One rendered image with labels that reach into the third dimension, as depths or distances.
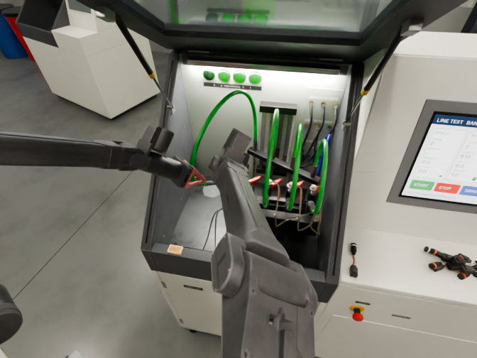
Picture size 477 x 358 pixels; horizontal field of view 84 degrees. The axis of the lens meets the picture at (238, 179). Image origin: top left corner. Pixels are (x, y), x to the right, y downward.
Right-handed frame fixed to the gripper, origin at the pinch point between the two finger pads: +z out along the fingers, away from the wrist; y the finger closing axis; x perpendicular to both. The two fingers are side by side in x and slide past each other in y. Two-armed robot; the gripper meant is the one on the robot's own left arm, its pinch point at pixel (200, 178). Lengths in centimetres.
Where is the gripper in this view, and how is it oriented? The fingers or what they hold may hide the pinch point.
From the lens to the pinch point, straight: 84.1
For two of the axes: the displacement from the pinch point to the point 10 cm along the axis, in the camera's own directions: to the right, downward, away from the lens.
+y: -5.7, -3.9, 7.2
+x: -4.6, 8.8, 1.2
